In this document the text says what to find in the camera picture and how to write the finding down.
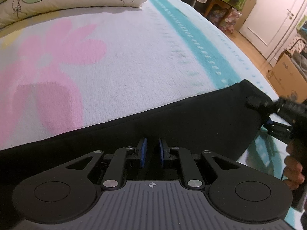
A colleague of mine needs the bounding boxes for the wooden stool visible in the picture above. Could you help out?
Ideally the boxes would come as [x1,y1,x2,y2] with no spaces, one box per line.
[203,0,233,27]

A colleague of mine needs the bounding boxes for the white door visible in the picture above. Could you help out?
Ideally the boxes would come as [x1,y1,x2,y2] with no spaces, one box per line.
[240,0,306,61]

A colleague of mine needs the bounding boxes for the black pants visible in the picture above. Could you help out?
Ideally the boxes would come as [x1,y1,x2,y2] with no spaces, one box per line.
[1,80,269,229]

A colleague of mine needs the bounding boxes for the cardboard box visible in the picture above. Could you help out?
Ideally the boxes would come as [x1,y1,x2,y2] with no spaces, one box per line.
[267,53,307,103]

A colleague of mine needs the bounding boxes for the floral bed blanket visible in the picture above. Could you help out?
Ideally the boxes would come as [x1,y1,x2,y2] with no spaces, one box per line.
[0,0,298,230]

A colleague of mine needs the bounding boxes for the person right hand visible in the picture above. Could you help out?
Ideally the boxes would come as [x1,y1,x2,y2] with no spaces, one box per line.
[284,142,305,191]

